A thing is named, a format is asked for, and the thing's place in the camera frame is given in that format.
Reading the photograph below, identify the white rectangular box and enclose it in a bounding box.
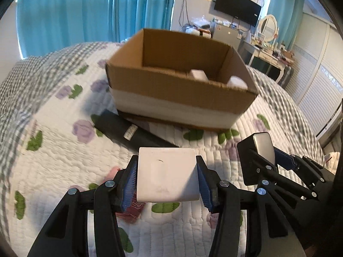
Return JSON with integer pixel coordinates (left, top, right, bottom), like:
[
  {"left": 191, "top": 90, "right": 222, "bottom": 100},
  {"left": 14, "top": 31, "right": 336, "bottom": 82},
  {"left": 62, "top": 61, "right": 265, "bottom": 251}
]
[{"left": 137, "top": 147, "right": 201, "bottom": 202}]

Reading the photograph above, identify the long black flat box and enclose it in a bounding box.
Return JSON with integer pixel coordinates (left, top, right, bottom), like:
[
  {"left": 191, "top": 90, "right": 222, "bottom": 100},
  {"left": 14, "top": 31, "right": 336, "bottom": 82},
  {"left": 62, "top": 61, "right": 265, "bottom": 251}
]
[{"left": 94, "top": 109, "right": 179, "bottom": 150}]

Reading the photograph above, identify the brown cardboard box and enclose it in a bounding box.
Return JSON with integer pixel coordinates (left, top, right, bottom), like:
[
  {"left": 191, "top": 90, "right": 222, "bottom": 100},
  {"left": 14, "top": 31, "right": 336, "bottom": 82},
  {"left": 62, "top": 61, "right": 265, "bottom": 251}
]
[{"left": 105, "top": 28, "right": 259, "bottom": 132}]

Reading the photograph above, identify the white oval vanity mirror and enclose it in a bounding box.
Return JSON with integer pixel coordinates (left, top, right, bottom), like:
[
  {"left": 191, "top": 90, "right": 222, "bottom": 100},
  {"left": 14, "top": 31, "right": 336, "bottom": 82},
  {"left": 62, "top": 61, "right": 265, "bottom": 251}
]
[{"left": 258, "top": 14, "right": 279, "bottom": 43}]

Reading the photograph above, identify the pink packet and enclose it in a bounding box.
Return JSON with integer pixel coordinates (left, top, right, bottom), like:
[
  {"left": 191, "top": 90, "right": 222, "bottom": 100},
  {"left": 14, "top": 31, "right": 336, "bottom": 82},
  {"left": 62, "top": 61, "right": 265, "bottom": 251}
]
[{"left": 106, "top": 166, "right": 146, "bottom": 224}]

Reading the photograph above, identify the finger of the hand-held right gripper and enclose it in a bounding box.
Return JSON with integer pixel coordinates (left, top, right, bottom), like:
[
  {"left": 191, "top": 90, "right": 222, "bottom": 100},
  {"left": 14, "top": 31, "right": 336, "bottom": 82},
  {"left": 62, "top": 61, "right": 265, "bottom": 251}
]
[
  {"left": 274, "top": 148, "right": 335, "bottom": 186},
  {"left": 254, "top": 163, "right": 320, "bottom": 202}
]

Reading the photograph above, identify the floral quilted bedspread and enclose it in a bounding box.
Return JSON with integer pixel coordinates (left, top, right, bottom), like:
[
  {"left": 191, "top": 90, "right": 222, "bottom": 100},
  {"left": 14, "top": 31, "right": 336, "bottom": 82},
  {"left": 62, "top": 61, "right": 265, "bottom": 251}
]
[{"left": 0, "top": 41, "right": 326, "bottom": 257}]

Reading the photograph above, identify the black wall television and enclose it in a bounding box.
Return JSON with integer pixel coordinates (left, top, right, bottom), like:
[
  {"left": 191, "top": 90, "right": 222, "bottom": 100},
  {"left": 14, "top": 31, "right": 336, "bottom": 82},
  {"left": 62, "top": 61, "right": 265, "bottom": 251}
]
[{"left": 214, "top": 0, "right": 262, "bottom": 28}]

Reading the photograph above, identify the white louvered wardrobe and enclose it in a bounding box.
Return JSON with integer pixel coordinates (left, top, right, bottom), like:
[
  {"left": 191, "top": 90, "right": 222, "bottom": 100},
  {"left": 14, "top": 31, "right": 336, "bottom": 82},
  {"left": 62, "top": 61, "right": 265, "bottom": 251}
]
[{"left": 285, "top": 12, "right": 343, "bottom": 137}]

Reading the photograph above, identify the dark ribbed suitcase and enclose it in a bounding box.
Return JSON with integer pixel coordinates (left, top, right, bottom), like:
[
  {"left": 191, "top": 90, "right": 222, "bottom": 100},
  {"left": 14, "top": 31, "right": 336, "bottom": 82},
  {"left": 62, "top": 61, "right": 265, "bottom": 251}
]
[{"left": 279, "top": 66, "right": 294, "bottom": 87}]

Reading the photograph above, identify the teal window curtain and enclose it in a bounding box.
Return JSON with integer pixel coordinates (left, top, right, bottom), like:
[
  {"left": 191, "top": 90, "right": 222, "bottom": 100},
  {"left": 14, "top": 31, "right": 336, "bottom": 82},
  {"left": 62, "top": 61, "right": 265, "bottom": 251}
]
[
  {"left": 16, "top": 0, "right": 177, "bottom": 59},
  {"left": 267, "top": 0, "right": 305, "bottom": 49}
]

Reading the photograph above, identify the white rounded object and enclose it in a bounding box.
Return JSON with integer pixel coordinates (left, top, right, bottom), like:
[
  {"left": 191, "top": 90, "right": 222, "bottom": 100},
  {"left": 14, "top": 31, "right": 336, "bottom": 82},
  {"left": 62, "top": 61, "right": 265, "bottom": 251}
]
[{"left": 227, "top": 76, "right": 248, "bottom": 89}]

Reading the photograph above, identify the hanging black cable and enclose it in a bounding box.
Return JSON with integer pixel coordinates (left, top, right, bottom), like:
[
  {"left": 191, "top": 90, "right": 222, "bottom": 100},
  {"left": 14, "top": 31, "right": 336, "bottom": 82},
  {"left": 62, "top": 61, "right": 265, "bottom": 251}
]
[{"left": 179, "top": 0, "right": 188, "bottom": 30}]

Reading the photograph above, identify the white block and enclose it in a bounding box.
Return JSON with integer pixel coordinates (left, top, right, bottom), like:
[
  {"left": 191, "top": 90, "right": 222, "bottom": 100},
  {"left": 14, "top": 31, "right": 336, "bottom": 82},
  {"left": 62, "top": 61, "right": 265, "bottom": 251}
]
[{"left": 190, "top": 70, "right": 209, "bottom": 81}]

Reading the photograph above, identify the white dressing table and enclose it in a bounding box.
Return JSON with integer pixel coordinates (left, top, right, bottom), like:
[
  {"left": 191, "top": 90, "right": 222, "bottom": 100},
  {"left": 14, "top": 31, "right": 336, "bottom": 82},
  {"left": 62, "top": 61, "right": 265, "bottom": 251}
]
[{"left": 242, "top": 38, "right": 295, "bottom": 83}]

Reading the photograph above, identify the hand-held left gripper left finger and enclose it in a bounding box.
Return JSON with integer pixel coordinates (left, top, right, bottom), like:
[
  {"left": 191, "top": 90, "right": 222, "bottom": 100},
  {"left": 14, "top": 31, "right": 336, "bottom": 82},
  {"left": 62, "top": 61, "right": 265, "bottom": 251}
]
[{"left": 27, "top": 155, "right": 138, "bottom": 257}]

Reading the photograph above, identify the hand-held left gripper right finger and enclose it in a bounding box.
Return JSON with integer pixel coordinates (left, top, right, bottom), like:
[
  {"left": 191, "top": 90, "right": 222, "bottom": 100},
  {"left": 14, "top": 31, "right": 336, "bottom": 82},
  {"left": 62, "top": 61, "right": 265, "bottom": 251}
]
[{"left": 196, "top": 155, "right": 304, "bottom": 257}]

